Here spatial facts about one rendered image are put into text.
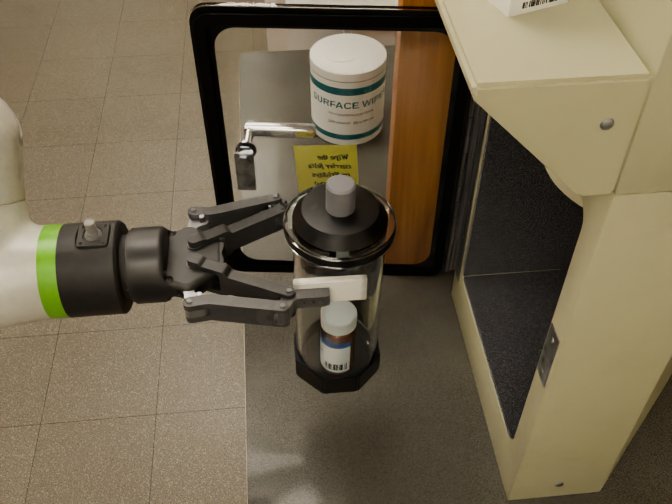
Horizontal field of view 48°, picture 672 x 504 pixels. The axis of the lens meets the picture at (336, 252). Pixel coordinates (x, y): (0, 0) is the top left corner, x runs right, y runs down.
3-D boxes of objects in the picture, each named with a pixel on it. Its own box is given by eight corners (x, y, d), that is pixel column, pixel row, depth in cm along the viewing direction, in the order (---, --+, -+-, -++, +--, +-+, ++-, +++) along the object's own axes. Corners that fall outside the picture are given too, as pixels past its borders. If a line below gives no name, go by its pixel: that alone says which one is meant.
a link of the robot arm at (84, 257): (88, 273, 81) (76, 342, 75) (60, 191, 73) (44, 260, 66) (145, 269, 82) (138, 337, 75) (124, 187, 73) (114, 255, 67)
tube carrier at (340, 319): (376, 313, 92) (387, 178, 77) (389, 388, 85) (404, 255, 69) (287, 319, 91) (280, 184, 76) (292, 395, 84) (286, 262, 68)
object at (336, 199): (376, 198, 78) (380, 147, 73) (395, 263, 72) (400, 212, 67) (287, 207, 77) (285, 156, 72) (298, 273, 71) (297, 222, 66)
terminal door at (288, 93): (444, 277, 106) (484, 11, 77) (226, 270, 106) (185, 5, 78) (444, 272, 106) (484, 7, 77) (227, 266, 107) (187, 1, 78)
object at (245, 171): (255, 192, 93) (251, 156, 89) (237, 192, 93) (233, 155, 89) (257, 182, 95) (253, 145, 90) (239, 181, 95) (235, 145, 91)
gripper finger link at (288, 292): (191, 249, 73) (183, 259, 72) (297, 282, 70) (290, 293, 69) (196, 277, 76) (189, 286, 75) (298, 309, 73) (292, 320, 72)
